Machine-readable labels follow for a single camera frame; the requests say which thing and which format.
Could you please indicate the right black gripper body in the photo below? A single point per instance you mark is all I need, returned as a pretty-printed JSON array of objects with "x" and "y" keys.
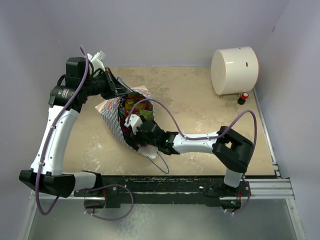
[{"x": 132, "y": 138}]

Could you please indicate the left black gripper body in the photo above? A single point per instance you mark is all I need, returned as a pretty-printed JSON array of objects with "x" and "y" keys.
[{"x": 102, "y": 84}]

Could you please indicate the blue checkered paper bag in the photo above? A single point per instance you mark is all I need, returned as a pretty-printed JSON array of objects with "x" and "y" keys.
[{"x": 109, "y": 112}]

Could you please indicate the red Doritos bag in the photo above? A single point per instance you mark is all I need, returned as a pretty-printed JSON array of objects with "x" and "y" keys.
[{"x": 121, "y": 111}]

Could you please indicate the purple snack bag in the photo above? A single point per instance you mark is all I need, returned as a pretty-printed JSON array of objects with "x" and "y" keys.
[{"x": 127, "y": 131}]

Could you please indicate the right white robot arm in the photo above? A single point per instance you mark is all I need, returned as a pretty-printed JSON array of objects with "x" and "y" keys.
[{"x": 231, "y": 148}]

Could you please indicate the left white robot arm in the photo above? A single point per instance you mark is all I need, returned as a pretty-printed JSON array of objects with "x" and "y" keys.
[{"x": 84, "y": 77}]

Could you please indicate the colourful candy bag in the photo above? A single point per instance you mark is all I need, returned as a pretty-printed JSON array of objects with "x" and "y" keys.
[{"x": 144, "y": 109}]

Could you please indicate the red black button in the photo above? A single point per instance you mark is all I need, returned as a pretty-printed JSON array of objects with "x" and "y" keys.
[{"x": 242, "y": 99}]

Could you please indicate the white cylindrical container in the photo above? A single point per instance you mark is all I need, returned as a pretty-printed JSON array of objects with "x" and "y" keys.
[{"x": 234, "y": 70}]

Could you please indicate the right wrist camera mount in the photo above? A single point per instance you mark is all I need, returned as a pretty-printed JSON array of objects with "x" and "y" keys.
[{"x": 133, "y": 121}]

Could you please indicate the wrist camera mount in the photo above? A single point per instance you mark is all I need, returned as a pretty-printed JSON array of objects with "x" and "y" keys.
[
  {"x": 133, "y": 121},
  {"x": 96, "y": 61}
]

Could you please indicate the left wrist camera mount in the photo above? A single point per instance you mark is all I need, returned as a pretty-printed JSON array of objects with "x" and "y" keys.
[{"x": 96, "y": 61}]

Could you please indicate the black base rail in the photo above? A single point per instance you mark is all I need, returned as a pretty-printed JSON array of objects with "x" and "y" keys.
[{"x": 208, "y": 190}]

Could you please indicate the aluminium frame rail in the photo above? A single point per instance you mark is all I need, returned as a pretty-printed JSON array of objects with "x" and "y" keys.
[{"x": 271, "y": 188}]

